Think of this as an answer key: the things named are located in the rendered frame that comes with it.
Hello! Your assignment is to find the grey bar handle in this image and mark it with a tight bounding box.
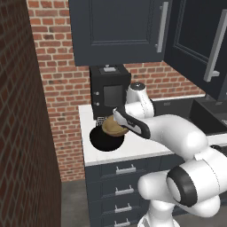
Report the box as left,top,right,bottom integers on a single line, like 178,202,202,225
154,1,169,54
203,8,227,83

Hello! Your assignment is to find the black sink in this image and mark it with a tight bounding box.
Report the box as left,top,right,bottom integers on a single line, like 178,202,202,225
153,98,227,136

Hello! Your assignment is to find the dark drawer front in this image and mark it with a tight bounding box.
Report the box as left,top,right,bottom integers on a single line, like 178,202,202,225
101,213,149,227
100,174,149,200
99,156,162,180
100,194,150,217

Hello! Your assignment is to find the dark closed cabinet door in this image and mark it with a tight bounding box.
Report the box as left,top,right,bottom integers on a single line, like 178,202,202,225
67,0,175,67

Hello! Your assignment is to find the silver drawer handle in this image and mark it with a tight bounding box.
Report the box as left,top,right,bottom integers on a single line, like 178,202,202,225
114,184,135,197
113,203,133,215
113,217,131,227
115,164,137,176

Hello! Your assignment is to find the large black bowl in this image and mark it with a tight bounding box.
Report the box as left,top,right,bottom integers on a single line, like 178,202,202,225
89,125,126,153

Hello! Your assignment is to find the small brown bowl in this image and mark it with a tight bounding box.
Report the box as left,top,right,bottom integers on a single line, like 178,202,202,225
101,114,130,137

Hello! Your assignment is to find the black coffee machine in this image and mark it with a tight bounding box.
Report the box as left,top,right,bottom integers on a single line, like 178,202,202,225
89,64,132,125

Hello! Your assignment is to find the dark open cabinet door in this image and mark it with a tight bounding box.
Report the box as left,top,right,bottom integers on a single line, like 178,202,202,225
163,0,227,102

